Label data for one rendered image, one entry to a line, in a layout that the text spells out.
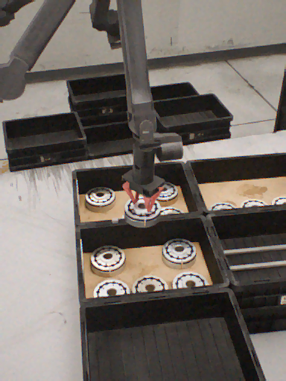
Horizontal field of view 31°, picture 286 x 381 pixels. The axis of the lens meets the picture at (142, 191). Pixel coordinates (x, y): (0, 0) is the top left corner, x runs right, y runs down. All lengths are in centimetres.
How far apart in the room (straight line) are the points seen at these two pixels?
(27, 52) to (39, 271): 81
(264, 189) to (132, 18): 89
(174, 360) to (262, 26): 407
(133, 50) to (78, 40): 329
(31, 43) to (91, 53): 339
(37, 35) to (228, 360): 91
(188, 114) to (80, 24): 176
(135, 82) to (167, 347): 67
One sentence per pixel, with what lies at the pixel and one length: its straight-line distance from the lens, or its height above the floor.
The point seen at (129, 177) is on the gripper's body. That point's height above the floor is 114.
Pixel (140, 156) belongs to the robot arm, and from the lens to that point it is 130.
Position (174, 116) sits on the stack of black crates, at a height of 49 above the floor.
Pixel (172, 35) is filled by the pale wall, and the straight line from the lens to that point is 474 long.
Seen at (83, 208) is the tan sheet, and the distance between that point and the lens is 178.
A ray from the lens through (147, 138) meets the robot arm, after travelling 128.
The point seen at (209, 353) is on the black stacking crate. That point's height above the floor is 83.
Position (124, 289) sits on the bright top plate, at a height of 86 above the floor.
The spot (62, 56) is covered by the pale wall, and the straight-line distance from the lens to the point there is 457.
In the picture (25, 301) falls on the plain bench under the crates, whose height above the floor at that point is 70.
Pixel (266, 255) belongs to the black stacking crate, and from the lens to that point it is 164.
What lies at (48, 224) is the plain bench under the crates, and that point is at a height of 70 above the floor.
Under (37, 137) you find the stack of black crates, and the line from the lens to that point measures 286.
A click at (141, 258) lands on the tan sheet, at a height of 83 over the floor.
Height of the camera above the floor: 195
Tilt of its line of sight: 37 degrees down
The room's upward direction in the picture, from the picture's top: straight up
